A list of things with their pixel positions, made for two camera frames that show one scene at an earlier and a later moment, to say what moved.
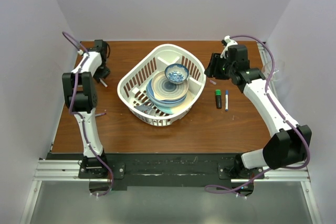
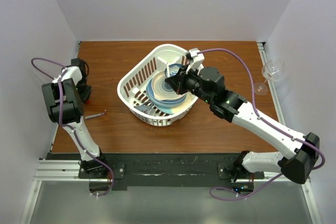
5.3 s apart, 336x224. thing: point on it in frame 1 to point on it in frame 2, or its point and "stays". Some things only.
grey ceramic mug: x=146 y=108 stays
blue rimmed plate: x=159 y=102 stays
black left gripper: x=103 y=74 to x=85 y=95
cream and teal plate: x=187 y=103 stays
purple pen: x=100 y=114 stays
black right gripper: x=212 y=70 to x=178 y=82
